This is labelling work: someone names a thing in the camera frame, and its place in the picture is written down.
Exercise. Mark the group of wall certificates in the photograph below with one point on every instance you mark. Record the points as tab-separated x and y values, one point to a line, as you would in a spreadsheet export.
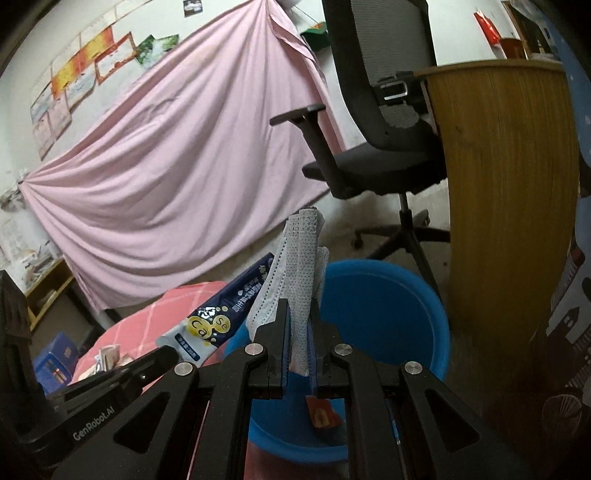
69	74

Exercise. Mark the pile of books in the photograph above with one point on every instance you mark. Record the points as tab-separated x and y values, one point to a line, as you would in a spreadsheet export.
37	258

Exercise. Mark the red hanging ornament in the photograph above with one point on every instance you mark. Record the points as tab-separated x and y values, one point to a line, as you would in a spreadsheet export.
487	27

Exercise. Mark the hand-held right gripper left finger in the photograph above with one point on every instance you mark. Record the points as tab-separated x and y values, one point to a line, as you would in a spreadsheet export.
284	346

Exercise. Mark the blue carton box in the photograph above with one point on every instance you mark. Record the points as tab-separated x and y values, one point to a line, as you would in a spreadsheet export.
217	323

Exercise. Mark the green photo print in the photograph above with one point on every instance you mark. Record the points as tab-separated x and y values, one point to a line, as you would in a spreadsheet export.
166	44
145	53

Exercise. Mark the blue plastic crate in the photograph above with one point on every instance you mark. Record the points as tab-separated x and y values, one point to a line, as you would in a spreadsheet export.
57	360

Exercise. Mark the pink checked tablecloth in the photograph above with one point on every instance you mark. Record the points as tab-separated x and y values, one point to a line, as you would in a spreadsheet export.
152	314

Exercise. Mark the small black white picture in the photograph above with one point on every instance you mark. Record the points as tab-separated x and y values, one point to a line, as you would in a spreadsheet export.
193	7

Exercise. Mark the red snack wrapper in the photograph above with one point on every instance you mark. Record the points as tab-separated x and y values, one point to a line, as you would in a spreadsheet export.
323	413

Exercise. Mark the green hanging cap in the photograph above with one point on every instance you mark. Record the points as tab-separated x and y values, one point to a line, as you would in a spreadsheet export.
316	34

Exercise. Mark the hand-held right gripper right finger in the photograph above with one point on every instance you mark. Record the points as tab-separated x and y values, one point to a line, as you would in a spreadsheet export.
316	350

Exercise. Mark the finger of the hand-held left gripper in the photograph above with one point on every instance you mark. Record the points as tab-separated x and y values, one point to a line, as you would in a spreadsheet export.
152	364

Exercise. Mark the pink hanging bed sheet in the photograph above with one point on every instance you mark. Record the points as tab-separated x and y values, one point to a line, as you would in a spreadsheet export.
175	161

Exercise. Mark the black mesh office chair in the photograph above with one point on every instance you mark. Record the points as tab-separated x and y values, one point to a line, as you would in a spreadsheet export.
383	152

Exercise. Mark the blue plastic basin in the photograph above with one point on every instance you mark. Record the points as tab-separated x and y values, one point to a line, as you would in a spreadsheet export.
392	323

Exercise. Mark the wooden wall shelf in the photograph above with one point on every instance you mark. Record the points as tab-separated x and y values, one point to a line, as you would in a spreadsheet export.
48	295

